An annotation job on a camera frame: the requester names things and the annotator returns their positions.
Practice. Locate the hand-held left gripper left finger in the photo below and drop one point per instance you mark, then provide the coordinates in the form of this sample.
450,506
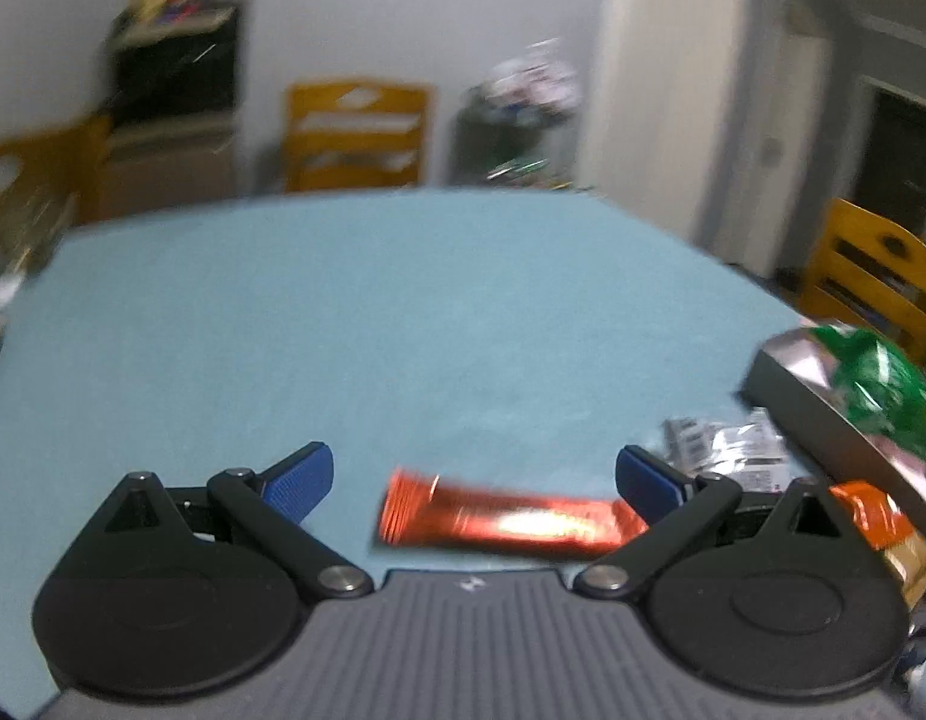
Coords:
301,484

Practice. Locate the orange snack packet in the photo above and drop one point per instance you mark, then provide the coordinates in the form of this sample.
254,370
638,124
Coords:
875,514

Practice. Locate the wooden chair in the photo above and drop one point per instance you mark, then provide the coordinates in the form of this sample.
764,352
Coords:
354,135
35,165
875,285

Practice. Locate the grey cardboard box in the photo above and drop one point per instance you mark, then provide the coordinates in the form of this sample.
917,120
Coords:
793,397

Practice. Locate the white plastic bag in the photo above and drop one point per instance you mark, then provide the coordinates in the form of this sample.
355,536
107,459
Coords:
534,79

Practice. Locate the grey cabinet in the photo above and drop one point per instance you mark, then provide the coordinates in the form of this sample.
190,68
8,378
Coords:
170,169

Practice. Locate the golden brown snack packet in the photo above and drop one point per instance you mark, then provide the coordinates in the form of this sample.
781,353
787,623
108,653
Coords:
913,562

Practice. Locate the green snack bag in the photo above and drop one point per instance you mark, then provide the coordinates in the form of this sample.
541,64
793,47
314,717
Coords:
875,382

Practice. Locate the white grey snack packet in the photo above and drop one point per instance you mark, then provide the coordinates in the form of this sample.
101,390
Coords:
733,446

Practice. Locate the red-orange stick packet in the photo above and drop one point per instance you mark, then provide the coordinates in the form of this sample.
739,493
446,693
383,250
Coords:
508,521

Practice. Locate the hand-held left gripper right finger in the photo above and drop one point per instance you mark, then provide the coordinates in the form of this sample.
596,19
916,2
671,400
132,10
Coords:
650,484

